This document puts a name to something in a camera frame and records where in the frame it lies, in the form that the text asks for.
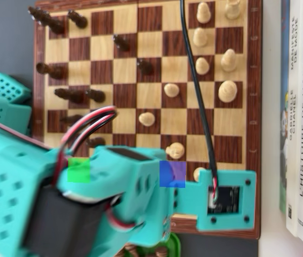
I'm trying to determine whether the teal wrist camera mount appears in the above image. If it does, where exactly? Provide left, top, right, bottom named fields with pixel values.
left=172, top=169, right=257, bottom=232

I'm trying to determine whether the red white servo wire bundle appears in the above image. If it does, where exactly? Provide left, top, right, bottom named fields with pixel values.
left=104, top=210, right=145, bottom=231
left=51, top=105, right=118, bottom=186

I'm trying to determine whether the dark wooden king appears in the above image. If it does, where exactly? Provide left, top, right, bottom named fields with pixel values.
left=27, top=5, right=66, bottom=35

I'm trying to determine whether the green plastic tray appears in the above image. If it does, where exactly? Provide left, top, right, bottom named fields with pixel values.
left=116, top=231, right=181, bottom=257

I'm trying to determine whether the light wooden king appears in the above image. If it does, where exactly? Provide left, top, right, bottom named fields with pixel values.
left=218, top=80, right=238, bottom=103

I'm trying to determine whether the dark wooden rook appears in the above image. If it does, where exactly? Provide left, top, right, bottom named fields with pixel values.
left=35, top=62, right=68, bottom=80

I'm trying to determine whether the light wooden knight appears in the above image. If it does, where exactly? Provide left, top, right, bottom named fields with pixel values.
left=165, top=142, right=186, bottom=160

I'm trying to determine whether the light wooden rook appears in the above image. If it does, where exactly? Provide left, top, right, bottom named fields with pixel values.
left=225, top=0, right=242, bottom=20

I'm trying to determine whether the illustrated cartoon book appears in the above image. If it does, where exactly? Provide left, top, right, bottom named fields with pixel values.
left=279, top=0, right=291, bottom=215

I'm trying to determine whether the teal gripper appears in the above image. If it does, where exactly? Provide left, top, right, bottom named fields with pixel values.
left=57, top=146, right=175, bottom=246

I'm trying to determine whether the black camera cable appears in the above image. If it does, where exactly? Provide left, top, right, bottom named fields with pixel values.
left=179, top=0, right=219, bottom=201

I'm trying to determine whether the white Gabrielle Chanel book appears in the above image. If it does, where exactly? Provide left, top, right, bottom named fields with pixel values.
left=286, top=0, right=302, bottom=238

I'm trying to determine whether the dark wooden queen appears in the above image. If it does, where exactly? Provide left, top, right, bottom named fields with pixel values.
left=54, top=88, right=88, bottom=104

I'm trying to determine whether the light wooden bishop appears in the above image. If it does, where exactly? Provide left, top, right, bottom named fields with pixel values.
left=221, top=48, right=237, bottom=72

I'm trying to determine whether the wooden folding chessboard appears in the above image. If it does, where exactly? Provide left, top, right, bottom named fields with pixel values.
left=31, top=0, right=263, bottom=240

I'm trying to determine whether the light wooden pawn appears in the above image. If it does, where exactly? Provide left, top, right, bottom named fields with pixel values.
left=195, top=57, right=210, bottom=75
left=193, top=27, right=208, bottom=48
left=193, top=167, right=204, bottom=182
left=196, top=2, right=212, bottom=24
left=138, top=111, right=156, bottom=127
left=163, top=83, right=180, bottom=98

